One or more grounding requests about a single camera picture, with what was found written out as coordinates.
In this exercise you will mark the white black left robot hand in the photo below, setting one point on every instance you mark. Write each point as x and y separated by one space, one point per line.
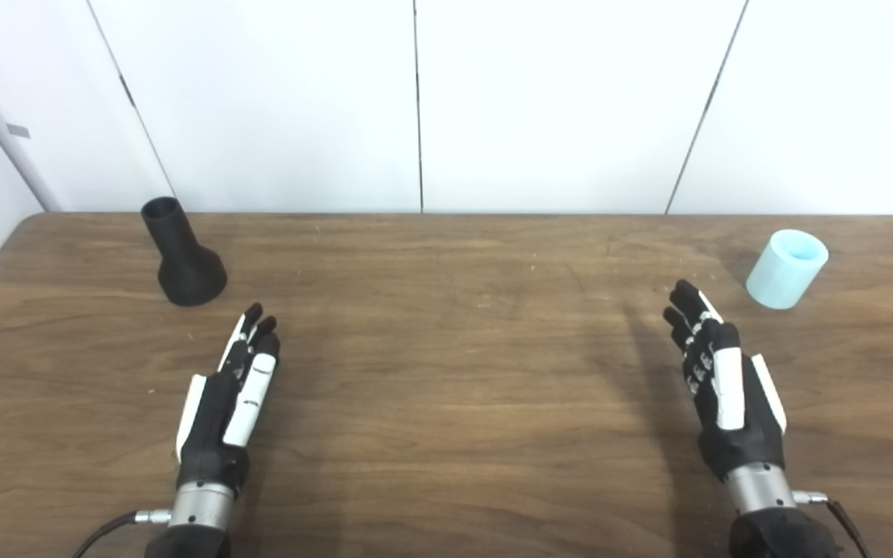
214 418

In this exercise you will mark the small gray wall tag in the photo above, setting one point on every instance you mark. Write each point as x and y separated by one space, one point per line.
18 131

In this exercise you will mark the black wall panel hinge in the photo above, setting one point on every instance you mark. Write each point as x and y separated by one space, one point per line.
129 90

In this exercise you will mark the black funnel-shaped nozzle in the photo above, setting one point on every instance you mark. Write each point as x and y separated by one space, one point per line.
187 267

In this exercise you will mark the light blue cylinder cup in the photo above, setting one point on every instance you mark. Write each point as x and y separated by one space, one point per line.
780 275

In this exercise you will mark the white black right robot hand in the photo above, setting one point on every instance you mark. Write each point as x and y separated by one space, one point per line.
753 430

